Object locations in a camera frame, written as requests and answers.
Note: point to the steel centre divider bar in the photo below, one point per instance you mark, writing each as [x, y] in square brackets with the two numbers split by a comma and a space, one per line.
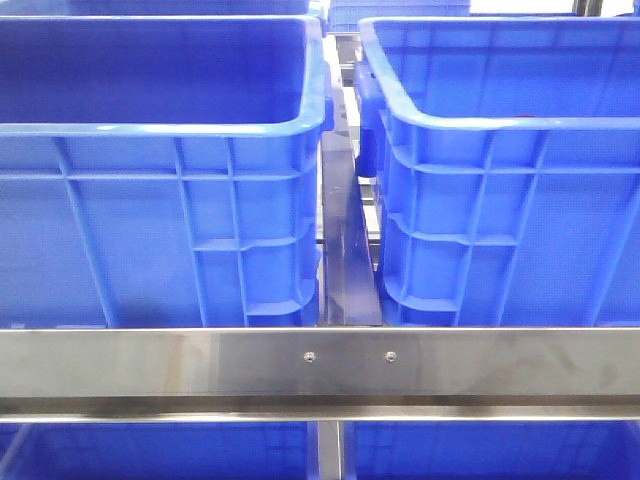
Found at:
[350, 295]

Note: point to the large blue crate left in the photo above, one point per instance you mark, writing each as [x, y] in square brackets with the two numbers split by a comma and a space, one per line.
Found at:
[160, 171]

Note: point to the large blue crate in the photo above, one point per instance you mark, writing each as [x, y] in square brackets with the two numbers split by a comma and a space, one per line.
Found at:
[492, 220]
[160, 171]

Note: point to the large blue crate right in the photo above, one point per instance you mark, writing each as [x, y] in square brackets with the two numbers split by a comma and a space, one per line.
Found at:
[492, 220]

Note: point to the blue crate lower right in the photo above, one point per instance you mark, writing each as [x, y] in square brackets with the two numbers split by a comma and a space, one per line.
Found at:
[493, 450]

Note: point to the blue crate rear right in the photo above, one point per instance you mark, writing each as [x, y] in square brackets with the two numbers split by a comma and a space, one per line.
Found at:
[344, 15]

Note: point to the blue crate lower left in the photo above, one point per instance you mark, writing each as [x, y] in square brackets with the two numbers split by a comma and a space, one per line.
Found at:
[163, 451]

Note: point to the blue crate rear left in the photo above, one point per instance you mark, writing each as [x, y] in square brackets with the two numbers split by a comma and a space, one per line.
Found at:
[161, 7]

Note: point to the stainless steel rack rail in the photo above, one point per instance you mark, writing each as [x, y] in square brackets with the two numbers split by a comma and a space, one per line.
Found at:
[307, 374]

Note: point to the steel vertical rack post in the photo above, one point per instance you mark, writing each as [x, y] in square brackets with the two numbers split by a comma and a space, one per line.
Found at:
[330, 450]

